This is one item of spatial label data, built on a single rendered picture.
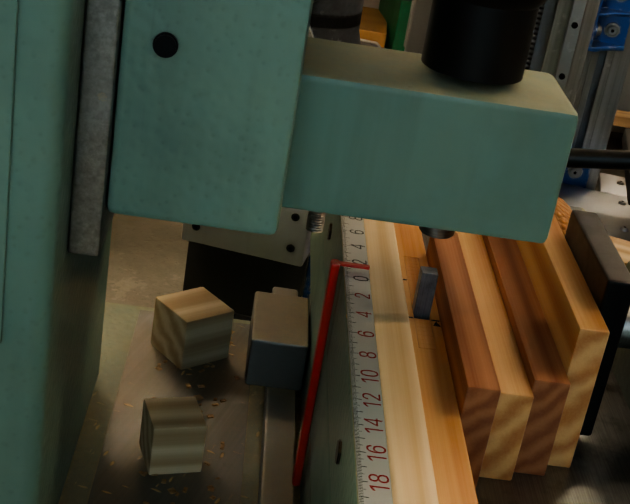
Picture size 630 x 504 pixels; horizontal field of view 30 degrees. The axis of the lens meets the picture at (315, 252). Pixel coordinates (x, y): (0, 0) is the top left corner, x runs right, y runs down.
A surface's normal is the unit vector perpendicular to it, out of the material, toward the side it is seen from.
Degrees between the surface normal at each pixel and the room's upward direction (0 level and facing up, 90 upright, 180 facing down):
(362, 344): 0
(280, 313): 0
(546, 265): 90
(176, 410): 0
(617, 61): 90
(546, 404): 90
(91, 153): 90
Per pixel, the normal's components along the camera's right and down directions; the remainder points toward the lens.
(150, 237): 0.15, -0.90
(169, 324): -0.76, 0.16
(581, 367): 0.00, 0.43
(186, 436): 0.30, 0.44
